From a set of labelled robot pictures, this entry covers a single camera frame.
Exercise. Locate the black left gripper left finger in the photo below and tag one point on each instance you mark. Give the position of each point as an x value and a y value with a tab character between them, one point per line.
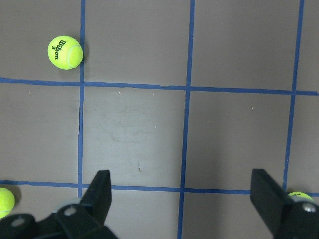
85	220

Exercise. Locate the far tennis ball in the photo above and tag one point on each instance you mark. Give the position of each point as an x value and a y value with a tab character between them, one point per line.
65	52

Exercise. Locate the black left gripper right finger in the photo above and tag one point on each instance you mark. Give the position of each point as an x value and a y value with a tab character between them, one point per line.
284	218

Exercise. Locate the tennis ball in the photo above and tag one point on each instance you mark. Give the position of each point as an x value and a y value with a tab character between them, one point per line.
65	52
300	197
7	202

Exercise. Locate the middle tennis ball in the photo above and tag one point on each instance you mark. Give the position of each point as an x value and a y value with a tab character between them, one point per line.
7	202

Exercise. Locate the farthest tennis ball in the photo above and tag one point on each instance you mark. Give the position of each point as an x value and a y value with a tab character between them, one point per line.
300	197

